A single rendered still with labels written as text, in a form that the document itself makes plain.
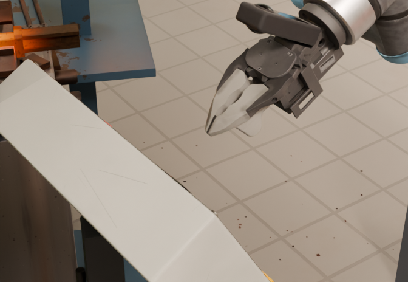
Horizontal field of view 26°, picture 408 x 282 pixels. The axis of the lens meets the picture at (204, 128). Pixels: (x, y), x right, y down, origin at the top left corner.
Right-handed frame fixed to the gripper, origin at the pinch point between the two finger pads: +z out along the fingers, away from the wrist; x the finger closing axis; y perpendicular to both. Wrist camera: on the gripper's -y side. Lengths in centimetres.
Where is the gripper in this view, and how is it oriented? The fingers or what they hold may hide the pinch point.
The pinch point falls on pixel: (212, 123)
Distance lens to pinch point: 110.1
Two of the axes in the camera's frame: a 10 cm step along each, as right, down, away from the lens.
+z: -6.9, 7.1, -1.5
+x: -6.0, -4.5, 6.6
